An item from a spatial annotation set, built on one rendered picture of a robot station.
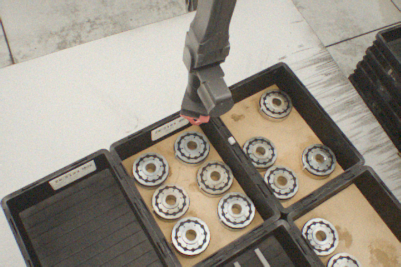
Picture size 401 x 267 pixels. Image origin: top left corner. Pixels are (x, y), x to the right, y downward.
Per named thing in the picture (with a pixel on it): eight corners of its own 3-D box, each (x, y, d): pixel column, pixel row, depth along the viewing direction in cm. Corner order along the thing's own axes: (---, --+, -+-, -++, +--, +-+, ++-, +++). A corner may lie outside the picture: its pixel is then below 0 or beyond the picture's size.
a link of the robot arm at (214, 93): (223, 31, 82) (183, 42, 80) (250, 76, 78) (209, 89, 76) (216, 67, 93) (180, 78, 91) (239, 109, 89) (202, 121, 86)
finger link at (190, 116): (212, 110, 105) (215, 90, 97) (206, 135, 102) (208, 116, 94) (186, 104, 106) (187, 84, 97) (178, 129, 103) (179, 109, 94)
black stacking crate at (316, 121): (199, 120, 132) (202, 100, 122) (274, 82, 141) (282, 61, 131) (272, 227, 118) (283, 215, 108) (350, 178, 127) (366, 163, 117)
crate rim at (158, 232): (107, 149, 115) (106, 145, 113) (200, 103, 123) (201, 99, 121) (182, 280, 101) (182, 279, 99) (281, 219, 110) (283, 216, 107)
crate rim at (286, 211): (200, 103, 123) (201, 99, 121) (281, 64, 132) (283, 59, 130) (281, 219, 110) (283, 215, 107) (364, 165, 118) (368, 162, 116)
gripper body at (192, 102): (217, 81, 100) (220, 62, 93) (208, 118, 95) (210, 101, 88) (191, 75, 100) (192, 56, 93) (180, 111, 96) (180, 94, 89)
